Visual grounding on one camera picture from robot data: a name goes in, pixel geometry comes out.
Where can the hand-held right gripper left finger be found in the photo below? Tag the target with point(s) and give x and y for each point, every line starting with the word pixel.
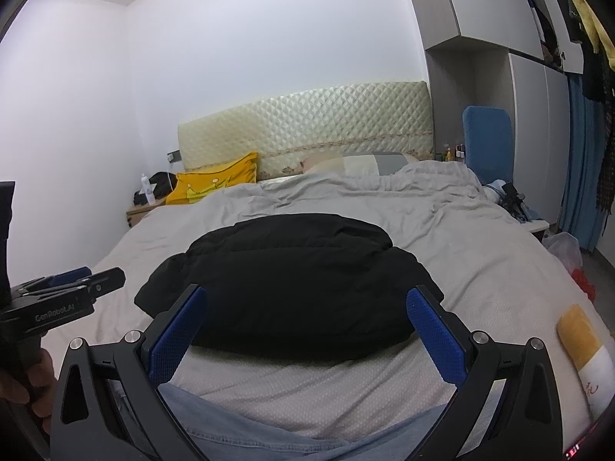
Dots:
pixel 175 336

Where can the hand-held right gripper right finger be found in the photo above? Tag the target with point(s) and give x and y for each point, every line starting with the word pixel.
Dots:
pixel 437 336

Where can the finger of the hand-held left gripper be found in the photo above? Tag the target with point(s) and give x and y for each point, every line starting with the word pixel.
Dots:
pixel 108 281
pixel 72 276

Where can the black jacket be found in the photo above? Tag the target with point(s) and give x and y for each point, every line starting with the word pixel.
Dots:
pixel 288 288

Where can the person's left hand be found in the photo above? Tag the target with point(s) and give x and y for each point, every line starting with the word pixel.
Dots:
pixel 41 379

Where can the light textured bed sheet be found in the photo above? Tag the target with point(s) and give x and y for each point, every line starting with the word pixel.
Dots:
pixel 490 307

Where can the brown cardboard box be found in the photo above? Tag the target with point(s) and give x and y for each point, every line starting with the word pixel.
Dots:
pixel 137 216

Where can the white bottle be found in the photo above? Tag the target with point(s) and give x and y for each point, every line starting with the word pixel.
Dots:
pixel 147 192

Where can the black bag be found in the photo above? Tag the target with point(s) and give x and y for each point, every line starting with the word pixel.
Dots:
pixel 163 182

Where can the yellow pillow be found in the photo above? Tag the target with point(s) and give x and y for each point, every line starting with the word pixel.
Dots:
pixel 211 182

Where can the grey duvet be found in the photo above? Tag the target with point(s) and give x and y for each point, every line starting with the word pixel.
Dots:
pixel 432 192

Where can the orange and white plush pillow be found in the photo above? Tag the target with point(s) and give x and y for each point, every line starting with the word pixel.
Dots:
pixel 584 345

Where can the white side table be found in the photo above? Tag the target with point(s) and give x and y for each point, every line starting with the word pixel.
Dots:
pixel 535 226

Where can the person's blue jeans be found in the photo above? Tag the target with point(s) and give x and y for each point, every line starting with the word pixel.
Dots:
pixel 288 432

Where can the white plastic bag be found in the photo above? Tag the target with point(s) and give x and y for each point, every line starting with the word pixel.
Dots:
pixel 564 249

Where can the red bag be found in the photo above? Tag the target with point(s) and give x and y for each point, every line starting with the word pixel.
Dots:
pixel 584 285

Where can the black tripod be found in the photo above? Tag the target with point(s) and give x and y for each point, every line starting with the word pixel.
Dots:
pixel 513 199

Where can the patchwork pillow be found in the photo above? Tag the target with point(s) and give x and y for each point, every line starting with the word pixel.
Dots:
pixel 360 163

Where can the blue chair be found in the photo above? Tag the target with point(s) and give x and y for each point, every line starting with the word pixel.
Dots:
pixel 487 139

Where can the blue curtain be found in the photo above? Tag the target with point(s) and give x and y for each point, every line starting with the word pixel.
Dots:
pixel 584 177

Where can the patterned hanging scarf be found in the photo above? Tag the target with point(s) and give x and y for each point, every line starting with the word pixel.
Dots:
pixel 606 163

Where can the cream quilted headboard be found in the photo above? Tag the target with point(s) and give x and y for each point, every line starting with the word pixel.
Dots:
pixel 307 125

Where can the dark hanging garment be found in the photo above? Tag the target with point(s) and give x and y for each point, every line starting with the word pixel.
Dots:
pixel 596 77

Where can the grey white wardrobe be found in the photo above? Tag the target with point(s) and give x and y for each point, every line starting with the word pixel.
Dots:
pixel 480 9

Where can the yellow green hanging garment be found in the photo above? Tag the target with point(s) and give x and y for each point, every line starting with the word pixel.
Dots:
pixel 593 14

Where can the dark wall socket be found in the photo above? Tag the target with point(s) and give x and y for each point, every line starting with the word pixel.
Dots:
pixel 173 156

